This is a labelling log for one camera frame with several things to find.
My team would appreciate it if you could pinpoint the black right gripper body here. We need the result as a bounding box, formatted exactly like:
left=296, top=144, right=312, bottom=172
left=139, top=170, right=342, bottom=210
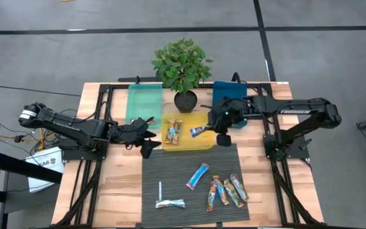
left=208, top=97, right=251, bottom=134

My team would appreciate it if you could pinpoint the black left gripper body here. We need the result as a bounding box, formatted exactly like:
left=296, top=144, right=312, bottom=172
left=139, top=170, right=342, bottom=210
left=111, top=116, right=151, bottom=150

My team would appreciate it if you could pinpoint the light blue granola bar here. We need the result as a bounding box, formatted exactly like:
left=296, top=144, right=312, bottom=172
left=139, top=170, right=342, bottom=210
left=186, top=162, right=210, bottom=191

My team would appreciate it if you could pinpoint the green grey granola bar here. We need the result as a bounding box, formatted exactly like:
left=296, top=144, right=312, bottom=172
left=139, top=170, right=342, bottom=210
left=229, top=173, right=250, bottom=202

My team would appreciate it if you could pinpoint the red and green snack bag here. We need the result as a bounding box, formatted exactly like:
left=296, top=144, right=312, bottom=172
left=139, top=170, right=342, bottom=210
left=206, top=181, right=218, bottom=213

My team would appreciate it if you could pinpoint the yellow translucent plastic bin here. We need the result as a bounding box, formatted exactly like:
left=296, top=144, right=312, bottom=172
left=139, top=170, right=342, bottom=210
left=161, top=111, right=215, bottom=152

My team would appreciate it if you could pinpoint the blue plastic bin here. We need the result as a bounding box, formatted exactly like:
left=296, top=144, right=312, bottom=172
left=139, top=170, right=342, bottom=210
left=211, top=80, right=248, bottom=130

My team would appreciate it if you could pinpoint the teal translucent plastic bin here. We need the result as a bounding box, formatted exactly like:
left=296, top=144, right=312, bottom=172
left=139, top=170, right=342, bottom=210
left=125, top=83, right=164, bottom=130

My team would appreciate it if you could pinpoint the grey woven placemat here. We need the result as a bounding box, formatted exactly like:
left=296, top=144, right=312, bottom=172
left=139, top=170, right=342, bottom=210
left=140, top=142, right=251, bottom=228

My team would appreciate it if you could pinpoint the green potted plant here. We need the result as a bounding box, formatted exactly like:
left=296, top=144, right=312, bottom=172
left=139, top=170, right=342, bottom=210
left=151, top=38, right=213, bottom=114

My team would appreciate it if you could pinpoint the white printed sheet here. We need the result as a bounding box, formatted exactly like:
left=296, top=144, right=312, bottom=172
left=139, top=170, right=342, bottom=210
left=25, top=146, right=65, bottom=194

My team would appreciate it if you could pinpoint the black bar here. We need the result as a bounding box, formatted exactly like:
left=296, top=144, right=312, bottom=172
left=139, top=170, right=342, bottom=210
left=0, top=149, right=64, bottom=184

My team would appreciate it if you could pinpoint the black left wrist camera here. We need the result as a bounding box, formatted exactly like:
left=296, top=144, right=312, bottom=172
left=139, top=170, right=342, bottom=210
left=140, top=146, right=154, bottom=160

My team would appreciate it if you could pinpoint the black metal table frame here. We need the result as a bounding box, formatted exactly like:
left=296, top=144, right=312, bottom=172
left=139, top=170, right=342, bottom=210
left=54, top=81, right=330, bottom=229

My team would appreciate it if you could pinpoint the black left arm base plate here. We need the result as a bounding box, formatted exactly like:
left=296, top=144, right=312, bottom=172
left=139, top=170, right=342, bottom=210
left=61, top=139, right=108, bottom=162

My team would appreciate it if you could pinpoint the yellow cable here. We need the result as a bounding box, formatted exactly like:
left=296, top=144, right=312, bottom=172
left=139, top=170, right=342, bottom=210
left=0, top=130, right=60, bottom=151

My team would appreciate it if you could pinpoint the black floor cable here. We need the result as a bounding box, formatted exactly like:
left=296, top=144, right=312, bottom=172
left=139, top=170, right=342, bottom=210
left=0, top=85, right=82, bottom=96

